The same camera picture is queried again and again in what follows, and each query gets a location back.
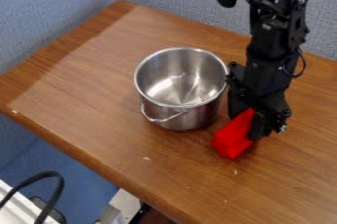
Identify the white device with black part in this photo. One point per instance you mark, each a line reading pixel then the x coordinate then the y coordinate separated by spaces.
pixel 22 211

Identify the red rectangular block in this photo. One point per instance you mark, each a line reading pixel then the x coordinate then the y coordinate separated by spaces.
pixel 231 140

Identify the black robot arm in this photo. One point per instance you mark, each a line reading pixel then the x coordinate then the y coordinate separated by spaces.
pixel 279 26

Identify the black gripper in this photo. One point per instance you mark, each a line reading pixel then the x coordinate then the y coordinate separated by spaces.
pixel 256 87

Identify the stainless steel pot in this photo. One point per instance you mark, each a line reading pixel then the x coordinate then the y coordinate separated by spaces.
pixel 180 82

